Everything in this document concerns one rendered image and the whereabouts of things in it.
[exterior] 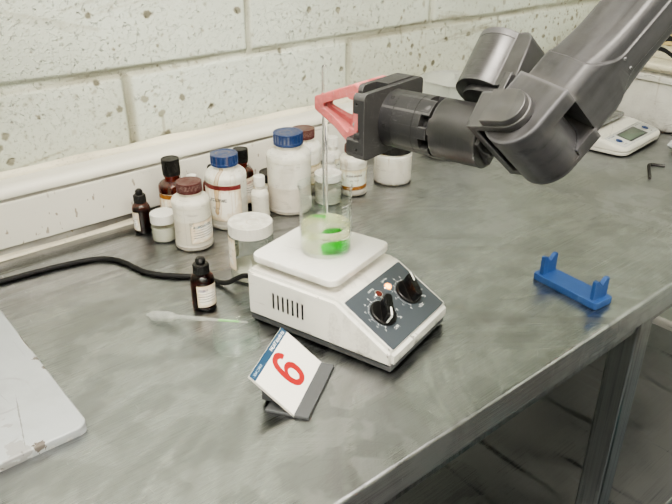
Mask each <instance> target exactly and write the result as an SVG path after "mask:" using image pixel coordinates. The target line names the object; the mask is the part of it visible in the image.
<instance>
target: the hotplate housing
mask: <svg viewBox="0 0 672 504"><path fill-rule="evenodd" d="M397 262H400V261H399V260H398V259H396V258H394V257H392V256H391V255H388V254H385V253H384V254H382V255H381V256H380V257H378V258H377V259H375V260H374V261H373V262H371V263H370V264H369V265H367V266H366V267H364V268H363V269H362V270H360V271H359V272H357V273H356V274H355V275H353V276H352V277H351V278H349V279H348V280H346V281H345V282H344V283H342V284H341V285H339V286H337V287H326V286H323V285H320V284H317V283H314V282H311V281H309V280H306V279H303V278H300V277H297V276H294V275H291V274H288V273H286V272H283V271H280V270H277V269H274V268H271V267H268V266H265V265H263V264H260V263H258V264H257V265H255V266H253V267H251V269H249V270H248V281H249V296H250V309H251V311H252V317H254V318H256V319H259V320H261V321H264V322H266V323H269V324H271V325H274V326H276V327H279V328H281V327H282V328H283V329H284V330H286V331H289V332H291V333H294V334H296V335H299V336H301V337H304V338H306V339H309V340H311V341H314V342H316V343H319V344H321V345H324V346H326V347H329V348H331V349H334V350H336V351H339V352H341V353H344V354H346V355H348V356H351V357H353V358H356V359H358V360H361V361H363V362H366V363H368V364H371V365H373V366H376V367H378V368H381V369H383V370H386V371H388V372H391V371H392V370H393V369H394V368H395V367H396V366H397V365H398V364H399V363H400V362H401V361H402V360H403V359H404V358H405V357H406V356H407V355H408V354H409V353H410V352H411V351H413V350H414V349H415V348H416V347H417V346H418V345H419V344H420V343H421V342H422V341H423V340H424V339H425V338H426V337H427V336H428V335H429V334H430V333H431V332H432V331H433V330H434V329H435V328H436V327H437V326H438V325H439V324H440V323H441V322H442V321H443V317H444V316H445V315H446V307H445V306H444V305H445V303H444V301H443V300H441V299H440V298H439V297H438V296H437V295H436V294H435V293H434V292H433V291H432V290H431V289H429V288H428V287H427V286H426V285H425V284H424V283H423V282H422V281H421V280H420V279H419V278H417V277H416V276H415V275H414V276H415V277H416V278H417V279H418V280H419V281H420V282H421V283H422V284H424V285H425V286H426V287H427V288H428V289H429V290H430V291H431V292H432V293H433V294H434V295H435V296H437V297H438V298H439V299H440V300H441V301H442V302H443V303H442V305H441V306H440V307H439V308H438V309H437V310H435V311H434V312H433V313H432V314H431V315H430V316H429V317H428V318H427V319H426V320H425V321H424V322H423V323H422V324H421V325H420V326H418V327H417V328H416V329H415V330H414V331H413V332H412V333H411V334H410V335H409V336H408V337H407V338H406V339H405V340H404V341H403V342H402V343H400V344H399V345H398V346H397V347H396V348H395V349H394V350H393V349H391V348H390V347H389V346H388V345H387V344H386V343H385V342H384V341H383V340H382V339H381V338H380V337H379V336H377V335H376V334H375V333H374V332H373V331H372V330H371V329H370V328H369V327H368V326H367V325H366V324H365V323H364V322H363V321H362V320H361V319H360V318H359V317H358V316H357V315H356V314H355V313H353V312H352V311H351V310H350V309H349V308H348V307H347V306H346V305H345V302H346V301H347V300H348V299H350V298H351V297H352V296H354V295H355V294H356V293H358V292H359V291H360V290H362V289H363V288H364V287H365V286H367V285H368V284H369V283H371V282H372V281H373V280H375V279H376V278H377V277H379V276H380V275H381V274H382V273H384V272H385V271H386V270H388V269H389V268H390V267H392V266H393V265H394V264H396V263H397ZM400 263H401V262H400ZM401 264H402V263H401ZM402 265H403V264H402ZM403 266H404V265H403ZM404 267H405V266H404ZM405 268H406V269H407V270H408V271H409V272H411V271H410V270H409V269H408V268H407V267H405Z"/></svg>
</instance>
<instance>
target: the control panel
mask: <svg viewBox="0 0 672 504"><path fill-rule="evenodd" d="M408 273H409V271H408V270H407V269H406V268H405V267H404V266H403V265H402V264H401V263H400V262H397V263H396V264H394V265H393V266H392V267H390V268H389V269H388V270H386V271H385V272H384V273H382V274H381V275H380V276H379V277H377V278H376V279H375V280H373V281H372V282H371V283H369V284H368V285H367V286H365V287H364V288H363V289H362V290H360V291H359V292H358V293H356V294H355V295H354V296H352V297H351V298H350V299H348V300H347V301H346V302H345V305H346V306H347V307H348V308H349V309H350V310H351V311H352V312H353V313H355V314H356V315H357V316H358V317H359V318H360V319H361V320H362V321H363V322H364V323H365V324H366V325H367V326H368V327H369V328H370V329H371V330H372V331H373V332H374V333H375V334H376V335H377V336H379V337H380V338H381V339H382V340H383V341H384V342H385V343H386V344H387V345H388V346H389V347H390V348H391V349H393V350H394V349H395V348H396V347H397V346H398V345H399V344H400V343H402V342H403V341H404V340H405V339H406V338H407V337H408V336H409V335H410V334H411V333H412V332H413V331H414V330H415V329H416V328H417V327H418V326H420V325H421V324H422V323H423V322H424V321H425V320H426V319H427V318H428V317H429V316H430V315H431V314H432V313H433V312H434V311H435V310H437V309H438V308H439V307H440V306H441V305H442V303H443V302H442V301H441V300H440V299H439V298H438V297H437V296H435V295H434V294H433V293H432V292H431V291H430V290H429V289H428V288H427V287H426V286H425V285H424V284H422V283H421V282H420V281H419V280H418V279H417V278H416V277H415V278H416V280H417V282H418V284H419V286H420V288H421V290H422V295H421V299H420V301H419V302H418V303H415V304H412V303H408V302H406V301H404V300H403V299H402V298H401V297H400V296H399V295H398V293H397V291H396V285H397V284H398V282H399V281H401V280H404V278H405V277H406V276H407V274H408ZM387 283H388V284H390V285H391V289H387V288H386V287H385V284H387ZM376 291H380V292H381V293H382V296H381V297H379V296H377V295H376ZM386 293H389V294H391V295H392V298H393V305H394V310H395V311H396V314H397V320H396V322H395V323H394V324H393V325H390V326H385V325H382V324H380V323H378V322H377V321H376V320H375V319H374V318H373V317H372V315H371V313H370V306H371V305H372V303H373V302H375V301H381V299H382V298H383V297H384V295H385V294H386Z"/></svg>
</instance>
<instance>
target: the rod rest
mask: <svg viewBox="0 0 672 504"><path fill-rule="evenodd" d="M557 258H558V252H556V251H555V252H553V253H552V254H551V255H550V257H549V258H548V257H547V256H545V255H544V256H542V260H541V267H540V270H538V271H535V272H534V279H535V280H537V281H538V282H540V283H542V284H544V285H546V286H548V287H550V288H552V289H554V290H556V291H558V292H559V293H561V294H563V295H565V296H567V297H569V298H571V299H573V300H575V301H577V302H579V303H580V304H582V305H584V306H586V307H588V308H590V309H592V310H598V309H600V308H602V307H604V306H606V305H608V304H610V303H611V299H612V296H611V295H609V294H607V289H608V285H609V280H610V277H609V276H604V277H603V278H602V280H601V281H600V282H599V281H597V280H595V281H593V284H592V286H590V285H588V284H586V283H584V282H582V281H580V280H578V279H576V278H574V277H572V276H570V275H568V274H566V273H564V272H562V271H560V270H558V269H556V264H557Z"/></svg>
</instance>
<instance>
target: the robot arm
mask: <svg viewBox="0 0 672 504"><path fill-rule="evenodd" d="M671 34H672V0H600V1H599V2H598V4H597V5H596V6H595V7H594V8H593V10H592V11H591V12H590V13H589V14H588V15H587V16H586V18H585V19H584V20H583V21H582V22H581V23H580V24H579V25H578V26H577V27H576V28H575V29H574V30H573V31H572V32H571V33H570V34H569V35H568V36H567V37H566V38H565V39H564V40H562V41H561V42H560V43H559V44H558V45H557V46H555V47H554V48H553V49H550V50H548V51H547V52H546V53H544V52H543V50H542V49H541V48H540V46H539V45H538V43H537V42H536V41H535V39H534V38H533V36H532V35H531V34H530V33H529V32H522V33H519V32H516V31H514V30H511V29H508V28H504V27H489V28H487V29H485V30H483V31H482V33H481V34H480V37H479V39H478V41H477V43H476V45H475V47H474V49H473V51H472V53H471V55H470V57H469V59H468V61H467V63H466V65H465V67H464V69H463V71H462V73H461V75H460V77H459V79H458V81H457V83H456V90H457V92H458V94H459V95H460V96H461V97H462V98H463V99H464V100H465V101H464V100H459V99H453V98H448V97H442V96H437V95H431V94H426V93H423V78H422V77H421V76H415V75H409V74H403V73H395V74H391V75H388V76H385V75H381V76H378V77H375V78H371V79H368V80H365V81H361V82H358V83H355V84H352V85H348V86H345V87H342V88H338V89H335V90H332V91H328V92H326V93H322V94H319V95H316V96H315V109H316V110H317V111H318V112H319V113H320V114H321V115H322V116H324V117H325V118H326V119H327V120H328V121H329V122H330V123H331V124H332V125H333V126H334V127H335V128H336V129H337V130H338V131H339V133H340V134H341V135H342V136H343V137H344V139H345V140H346V153H347V155H349V156H353V157H354V158H356V159H360V160H364V161H367V160H369V159H371V158H374V157H376V156H378V155H380V154H383V153H385V152H387V151H389V150H391V149H394V148H398V149H403V150H407V151H411V152H415V153H419V154H423V155H427V156H431V157H435V158H440V159H444V160H448V161H452V162H456V163H460V164H464V165H468V166H473V167H477V168H485V167H486V166H488V165H490V163H491V161H492V160H493V158H494V157H495V158H496V159H497V160H498V161H499V162H500V163H501V164H502V165H503V166H504V167H505V168H506V170H507V171H508V172H509V173H510V174H517V175H522V176H523V177H524V178H525V179H526V180H527V181H529V182H531V183H533V184H539V185H543V184H549V183H553V182H555V181H557V180H559V179H561V178H563V177H564V176H566V175H567V174H568V173H569V172H570V171H571V170H572V169H573V168H574V167H575V166H576V165H577V163H578V162H579V161H580V160H581V159H582V158H583V157H584V155H585V154H586V153H587V152H588V151H589V150H590V148H591V147H592V146H593V145H594V144H595V143H596V141H597V140H598V139H599V138H600V137H601V135H600V134H599V132H598V131H599V129H600V128H601V127H602V126H603V125H604V124H605V122H606V121H607V120H608V119H609V118H610V117H611V115H612V114H613V113H614V112H615V111H616V110H617V108H618V107H619V105H620V103H621V101H622V99H623V96H624V94H625V92H626V91H627V90H628V88H629V87H630V85H631V84H632V82H633V81H634V79H635V78H636V77H637V75H638V74H639V73H640V71H641V70H642V69H643V67H644V66H645V65H646V64H647V62H648V61H649V60H650V59H651V57H652V56H653V55H654V54H655V53H656V51H657V50H658V49H659V48H660V47H661V46H662V44H663V43H664V42H665V41H666V40H667V39H668V37H669V36H670V35H671ZM345 97H348V98H349V99H351V100H353V114H350V113H348V112H346V111H345V110H343V109H341V108H339V107H338V106H336V105H334V104H333V101H334V100H337V99H341V98H345Z"/></svg>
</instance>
